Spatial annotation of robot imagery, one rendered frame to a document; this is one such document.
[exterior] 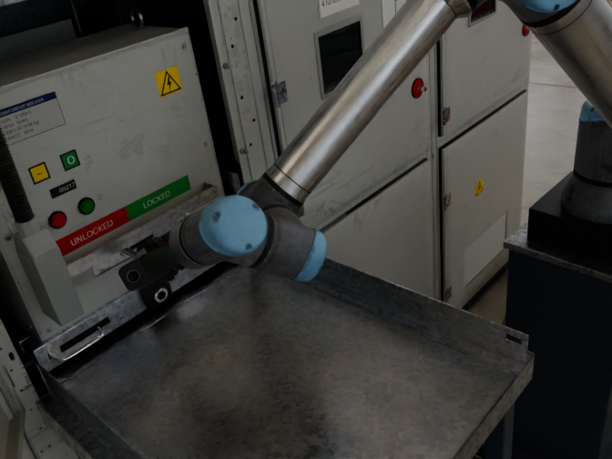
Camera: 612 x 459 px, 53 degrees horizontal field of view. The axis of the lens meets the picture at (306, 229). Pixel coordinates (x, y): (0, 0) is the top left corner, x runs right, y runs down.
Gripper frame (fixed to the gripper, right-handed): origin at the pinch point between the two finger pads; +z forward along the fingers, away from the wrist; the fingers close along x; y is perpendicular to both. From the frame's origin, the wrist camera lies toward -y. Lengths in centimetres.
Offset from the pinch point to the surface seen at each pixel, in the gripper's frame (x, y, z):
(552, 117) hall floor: -58, 343, 103
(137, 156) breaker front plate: 19.3, 11.2, -0.5
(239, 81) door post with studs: 23.8, 37.0, -8.0
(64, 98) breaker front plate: 32.7, 0.5, -8.3
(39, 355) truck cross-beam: -5.4, -20.9, 12.4
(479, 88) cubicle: -6, 137, 7
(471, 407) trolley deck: -45, 19, -43
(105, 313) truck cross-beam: -5.1, -6.5, 12.2
